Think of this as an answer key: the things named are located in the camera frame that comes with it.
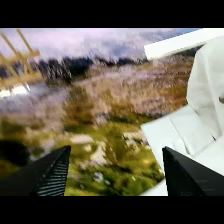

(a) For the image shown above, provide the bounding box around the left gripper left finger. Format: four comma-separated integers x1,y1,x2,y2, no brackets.
0,145,72,197

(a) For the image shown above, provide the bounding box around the white shirt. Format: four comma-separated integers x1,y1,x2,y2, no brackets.
139,35,224,197

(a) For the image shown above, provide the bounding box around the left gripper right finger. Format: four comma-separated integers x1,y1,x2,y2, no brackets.
161,146,224,197

